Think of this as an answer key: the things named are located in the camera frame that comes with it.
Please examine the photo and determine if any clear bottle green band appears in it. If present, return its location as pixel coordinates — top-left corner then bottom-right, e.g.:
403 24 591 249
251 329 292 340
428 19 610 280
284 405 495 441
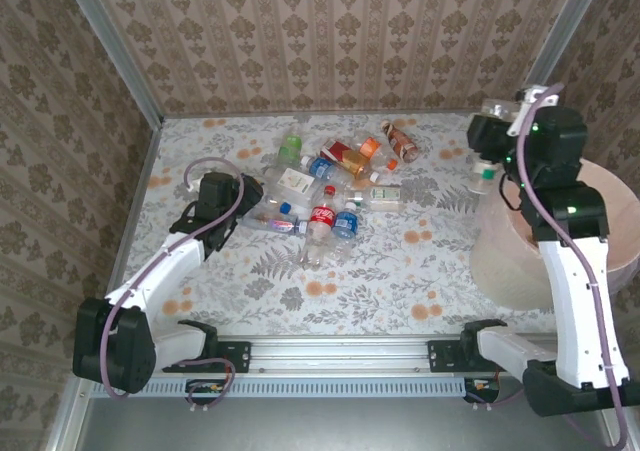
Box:
471 98 517 196

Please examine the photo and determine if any clear bottle blue cap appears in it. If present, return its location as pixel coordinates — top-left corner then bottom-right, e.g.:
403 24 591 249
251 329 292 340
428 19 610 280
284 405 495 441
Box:
259 190 294 220

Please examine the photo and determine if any blue Pepsi label bottle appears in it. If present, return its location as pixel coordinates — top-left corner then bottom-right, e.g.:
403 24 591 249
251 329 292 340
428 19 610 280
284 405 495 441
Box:
242 214 310 236

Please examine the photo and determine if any square white label bottle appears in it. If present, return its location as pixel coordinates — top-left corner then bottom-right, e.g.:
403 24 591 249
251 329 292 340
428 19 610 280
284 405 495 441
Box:
264 165 321 207

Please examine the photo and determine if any brown label plastic bottle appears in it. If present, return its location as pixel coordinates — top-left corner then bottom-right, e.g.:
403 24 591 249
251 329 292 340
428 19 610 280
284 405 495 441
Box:
380 118 419 165

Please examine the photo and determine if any small blue label water bottle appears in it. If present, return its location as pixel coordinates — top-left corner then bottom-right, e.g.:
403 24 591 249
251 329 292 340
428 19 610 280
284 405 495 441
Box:
327 199 361 265

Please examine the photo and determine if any green white label bottle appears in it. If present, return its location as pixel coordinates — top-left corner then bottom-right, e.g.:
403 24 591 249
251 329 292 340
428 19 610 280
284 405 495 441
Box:
353 184 404 211

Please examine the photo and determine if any round beige bin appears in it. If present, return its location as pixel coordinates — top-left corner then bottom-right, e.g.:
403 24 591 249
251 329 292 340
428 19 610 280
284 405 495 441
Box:
469 158 640 315

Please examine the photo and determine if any green label plastic bottle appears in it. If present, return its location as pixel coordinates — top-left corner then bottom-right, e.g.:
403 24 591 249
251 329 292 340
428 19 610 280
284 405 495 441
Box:
277 128 305 167

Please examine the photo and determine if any red label cola bottle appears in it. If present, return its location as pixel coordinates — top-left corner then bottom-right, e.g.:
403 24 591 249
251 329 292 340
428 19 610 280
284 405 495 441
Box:
298 184 337 267

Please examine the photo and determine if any orange label plastic bottle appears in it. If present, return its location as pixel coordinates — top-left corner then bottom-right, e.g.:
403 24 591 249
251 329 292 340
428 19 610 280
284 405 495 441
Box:
357 133 400 171

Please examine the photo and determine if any small black connector box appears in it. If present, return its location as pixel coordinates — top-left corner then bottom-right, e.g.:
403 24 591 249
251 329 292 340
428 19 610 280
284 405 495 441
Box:
185 378 227 397
463 376 501 403

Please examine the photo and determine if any floral patterned table cover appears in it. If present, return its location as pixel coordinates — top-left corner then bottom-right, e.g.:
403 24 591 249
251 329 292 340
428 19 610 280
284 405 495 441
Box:
107 113 551 337

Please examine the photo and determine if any grey metal panel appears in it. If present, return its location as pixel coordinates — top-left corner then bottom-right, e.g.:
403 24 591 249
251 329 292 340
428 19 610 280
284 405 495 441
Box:
47 395 626 451

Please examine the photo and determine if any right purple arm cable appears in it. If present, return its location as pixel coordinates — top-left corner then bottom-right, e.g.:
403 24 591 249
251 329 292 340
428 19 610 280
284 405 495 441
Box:
464 83 631 451

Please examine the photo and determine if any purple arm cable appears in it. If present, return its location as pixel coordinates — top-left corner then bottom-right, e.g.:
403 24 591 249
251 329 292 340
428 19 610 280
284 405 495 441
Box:
102 156 246 415
464 83 631 451

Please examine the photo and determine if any aluminium frame post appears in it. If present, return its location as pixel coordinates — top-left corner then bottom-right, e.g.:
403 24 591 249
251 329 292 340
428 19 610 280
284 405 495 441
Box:
58 0 165 125
527 0 609 92

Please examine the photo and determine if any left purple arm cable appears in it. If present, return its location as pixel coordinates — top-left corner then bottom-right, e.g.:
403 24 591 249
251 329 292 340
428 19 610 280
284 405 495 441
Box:
102 156 246 415

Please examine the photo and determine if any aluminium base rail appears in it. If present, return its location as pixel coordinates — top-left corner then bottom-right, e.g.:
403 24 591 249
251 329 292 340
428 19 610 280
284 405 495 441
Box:
247 339 431 374

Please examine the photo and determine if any grey slotted cable duct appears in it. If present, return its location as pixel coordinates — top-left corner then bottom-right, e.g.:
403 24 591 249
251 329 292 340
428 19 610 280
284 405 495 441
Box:
92 374 466 400

